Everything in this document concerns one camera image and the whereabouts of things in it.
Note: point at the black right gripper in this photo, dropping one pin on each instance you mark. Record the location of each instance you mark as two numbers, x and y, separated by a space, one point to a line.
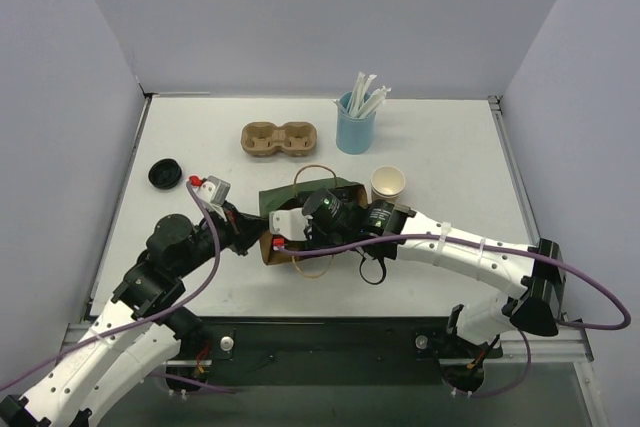
308 229

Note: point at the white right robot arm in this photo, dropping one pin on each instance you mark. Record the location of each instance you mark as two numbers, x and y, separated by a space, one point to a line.
529 287

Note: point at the brown cardboard cup carrier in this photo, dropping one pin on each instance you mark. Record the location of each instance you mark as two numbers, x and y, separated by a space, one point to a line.
264 139

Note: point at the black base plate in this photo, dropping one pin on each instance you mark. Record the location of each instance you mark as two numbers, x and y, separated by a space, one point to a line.
237 353

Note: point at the black lid stack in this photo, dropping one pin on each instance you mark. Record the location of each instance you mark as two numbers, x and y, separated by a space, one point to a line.
165 174

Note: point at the blue straw holder cup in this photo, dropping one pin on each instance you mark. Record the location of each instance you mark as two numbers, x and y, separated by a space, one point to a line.
354 136

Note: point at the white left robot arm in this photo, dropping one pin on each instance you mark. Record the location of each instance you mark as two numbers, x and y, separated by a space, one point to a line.
149 303

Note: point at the green paper bag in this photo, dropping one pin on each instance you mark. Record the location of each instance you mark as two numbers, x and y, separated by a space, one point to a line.
293 196

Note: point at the brown paper cup stack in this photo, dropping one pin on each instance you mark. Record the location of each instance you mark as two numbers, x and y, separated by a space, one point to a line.
387 183

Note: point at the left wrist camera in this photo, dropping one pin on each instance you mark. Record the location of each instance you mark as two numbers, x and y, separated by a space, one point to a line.
211 191

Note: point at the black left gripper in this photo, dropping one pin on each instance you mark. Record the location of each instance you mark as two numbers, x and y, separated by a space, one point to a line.
239 229

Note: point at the white wrapped straw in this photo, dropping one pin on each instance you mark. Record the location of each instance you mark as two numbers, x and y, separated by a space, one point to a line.
363 94
376 99
354 100

